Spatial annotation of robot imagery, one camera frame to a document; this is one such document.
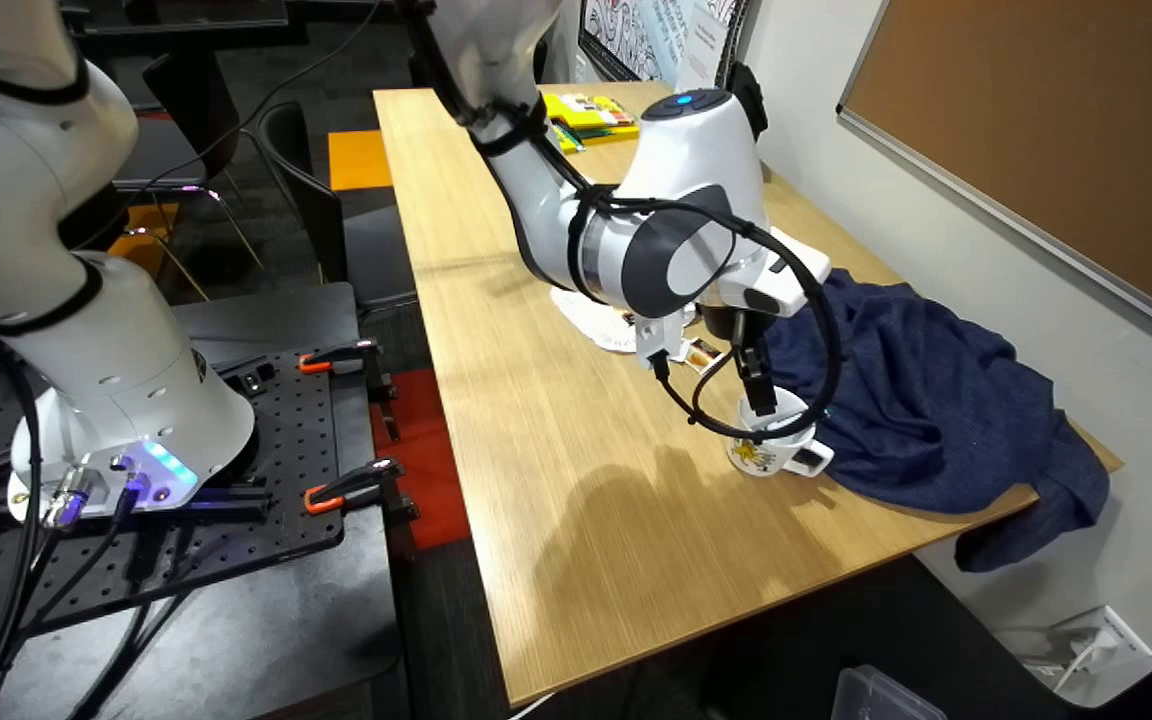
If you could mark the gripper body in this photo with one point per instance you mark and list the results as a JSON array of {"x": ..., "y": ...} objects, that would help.
[{"x": 721, "y": 322}]

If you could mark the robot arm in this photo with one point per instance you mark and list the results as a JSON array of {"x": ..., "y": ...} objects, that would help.
[{"x": 126, "y": 380}]

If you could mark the white mug with print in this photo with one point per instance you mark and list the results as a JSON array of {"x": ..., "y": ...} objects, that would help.
[{"x": 774, "y": 455}]

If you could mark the green marker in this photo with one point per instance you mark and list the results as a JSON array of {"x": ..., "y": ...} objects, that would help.
[{"x": 568, "y": 138}]

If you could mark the small orange brown packet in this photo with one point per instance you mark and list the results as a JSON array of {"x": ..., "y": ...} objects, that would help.
[{"x": 704, "y": 354}]

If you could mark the dark blue cloth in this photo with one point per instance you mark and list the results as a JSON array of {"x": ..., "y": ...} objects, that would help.
[{"x": 926, "y": 410}]

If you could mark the yellow crayon box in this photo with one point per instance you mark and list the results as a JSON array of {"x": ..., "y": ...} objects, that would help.
[{"x": 586, "y": 110}]

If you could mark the black white patterned poster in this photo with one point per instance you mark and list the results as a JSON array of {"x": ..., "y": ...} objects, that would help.
[{"x": 636, "y": 35}]

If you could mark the orange black clamp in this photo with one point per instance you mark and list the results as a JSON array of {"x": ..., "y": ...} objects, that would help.
[
  {"x": 351, "y": 355},
  {"x": 356, "y": 485}
]

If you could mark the cork board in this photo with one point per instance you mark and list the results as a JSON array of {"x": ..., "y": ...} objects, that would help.
[{"x": 1056, "y": 130}]

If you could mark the clear plastic container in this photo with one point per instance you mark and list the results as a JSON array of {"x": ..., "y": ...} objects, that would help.
[{"x": 871, "y": 698}]

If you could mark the black chair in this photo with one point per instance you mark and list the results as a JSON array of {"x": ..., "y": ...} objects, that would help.
[
  {"x": 316, "y": 200},
  {"x": 191, "y": 110}
]

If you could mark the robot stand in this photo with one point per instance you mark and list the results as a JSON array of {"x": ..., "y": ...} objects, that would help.
[{"x": 266, "y": 600}]

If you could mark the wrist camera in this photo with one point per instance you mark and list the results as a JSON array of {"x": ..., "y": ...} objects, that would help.
[{"x": 658, "y": 335}]

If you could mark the wall socket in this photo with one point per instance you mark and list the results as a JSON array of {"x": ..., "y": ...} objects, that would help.
[{"x": 1101, "y": 635}]

